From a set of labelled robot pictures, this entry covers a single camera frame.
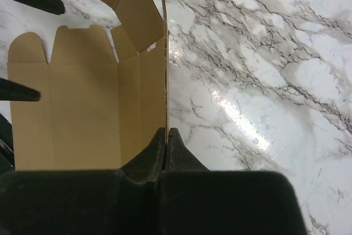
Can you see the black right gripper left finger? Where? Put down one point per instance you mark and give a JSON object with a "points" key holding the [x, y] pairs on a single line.
{"points": [[122, 201]]}

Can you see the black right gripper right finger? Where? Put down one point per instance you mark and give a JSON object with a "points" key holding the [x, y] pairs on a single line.
{"points": [[195, 200]]}

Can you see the brown cardboard box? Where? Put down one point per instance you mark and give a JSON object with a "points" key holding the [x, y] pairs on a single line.
{"points": [[103, 94]]}

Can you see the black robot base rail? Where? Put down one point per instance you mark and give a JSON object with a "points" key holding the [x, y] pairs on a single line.
{"points": [[7, 152]]}

